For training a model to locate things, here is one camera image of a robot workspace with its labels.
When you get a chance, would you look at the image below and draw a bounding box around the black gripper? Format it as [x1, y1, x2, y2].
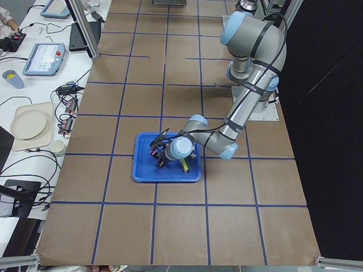
[149, 128, 177, 169]

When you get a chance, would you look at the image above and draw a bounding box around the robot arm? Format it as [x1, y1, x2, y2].
[235, 0, 258, 15]
[150, 11, 286, 168]

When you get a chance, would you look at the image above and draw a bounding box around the blue plastic tray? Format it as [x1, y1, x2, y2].
[132, 132, 202, 183]

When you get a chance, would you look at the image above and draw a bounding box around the green yellow terminal block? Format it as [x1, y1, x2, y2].
[179, 154, 197, 173]

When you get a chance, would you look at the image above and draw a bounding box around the white paper cup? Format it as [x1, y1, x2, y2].
[50, 140, 67, 156]

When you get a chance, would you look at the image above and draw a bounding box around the beige tray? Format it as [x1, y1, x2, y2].
[10, 102, 54, 151]

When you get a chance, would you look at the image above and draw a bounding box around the beige round plate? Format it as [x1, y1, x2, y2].
[10, 109, 47, 140]

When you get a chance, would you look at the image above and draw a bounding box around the black laptop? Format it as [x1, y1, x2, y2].
[68, 20, 102, 52]

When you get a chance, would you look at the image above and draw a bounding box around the black monitor stand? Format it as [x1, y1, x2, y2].
[1, 179, 41, 218]

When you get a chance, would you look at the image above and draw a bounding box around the near teach pendant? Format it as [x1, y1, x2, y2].
[22, 43, 66, 76]

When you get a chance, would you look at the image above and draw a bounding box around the teach pendant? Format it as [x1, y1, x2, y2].
[40, 0, 70, 19]
[22, 43, 66, 76]

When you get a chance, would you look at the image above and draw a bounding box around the grey blue cup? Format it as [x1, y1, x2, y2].
[2, 70, 24, 89]

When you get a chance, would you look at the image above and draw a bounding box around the far teach pendant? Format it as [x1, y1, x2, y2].
[40, 0, 70, 19]

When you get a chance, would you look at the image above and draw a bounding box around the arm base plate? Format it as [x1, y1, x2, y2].
[248, 91, 279, 121]
[222, 15, 230, 28]

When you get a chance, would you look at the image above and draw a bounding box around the aluminium frame post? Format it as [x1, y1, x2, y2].
[65, 0, 99, 60]

